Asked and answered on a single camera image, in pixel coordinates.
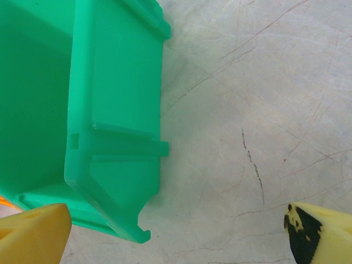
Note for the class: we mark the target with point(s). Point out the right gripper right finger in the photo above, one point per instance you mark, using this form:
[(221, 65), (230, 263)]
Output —
[(330, 239)]

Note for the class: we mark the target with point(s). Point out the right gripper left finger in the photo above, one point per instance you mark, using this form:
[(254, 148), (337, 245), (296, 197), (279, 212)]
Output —
[(33, 236)]

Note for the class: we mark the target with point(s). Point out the orange plastic bin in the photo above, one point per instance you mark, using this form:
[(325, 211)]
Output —
[(5, 202)]

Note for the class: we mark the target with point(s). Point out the green plastic bin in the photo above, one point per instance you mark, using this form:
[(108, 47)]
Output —
[(118, 82)]

